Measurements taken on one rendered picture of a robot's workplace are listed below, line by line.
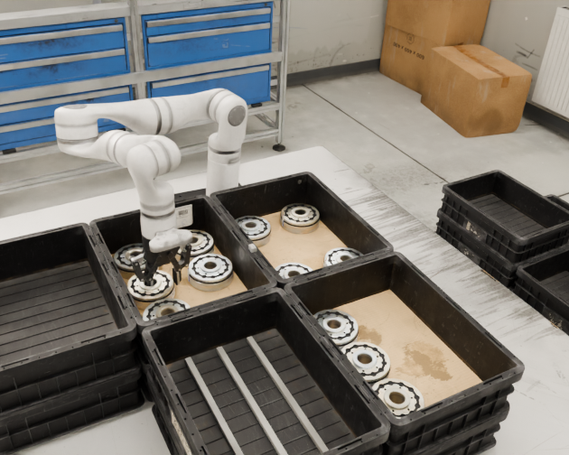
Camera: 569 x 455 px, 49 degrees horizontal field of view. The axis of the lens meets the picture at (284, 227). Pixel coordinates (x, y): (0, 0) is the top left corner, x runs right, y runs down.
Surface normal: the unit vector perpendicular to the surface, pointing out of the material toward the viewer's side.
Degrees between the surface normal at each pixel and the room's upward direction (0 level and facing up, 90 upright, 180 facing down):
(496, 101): 89
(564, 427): 0
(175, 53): 90
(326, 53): 90
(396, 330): 0
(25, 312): 0
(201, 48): 90
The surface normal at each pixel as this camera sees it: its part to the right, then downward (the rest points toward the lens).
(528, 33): -0.87, 0.25
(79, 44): 0.50, 0.51
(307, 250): 0.04, -0.83
